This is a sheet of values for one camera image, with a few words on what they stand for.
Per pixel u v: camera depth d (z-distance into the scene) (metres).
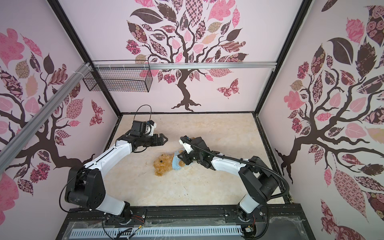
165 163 0.83
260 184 0.45
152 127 0.74
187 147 0.76
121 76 0.95
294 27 0.76
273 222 0.72
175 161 0.84
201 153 0.67
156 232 0.70
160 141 0.78
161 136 0.79
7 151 0.50
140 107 0.71
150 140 0.77
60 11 0.68
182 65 0.93
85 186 0.43
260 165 0.44
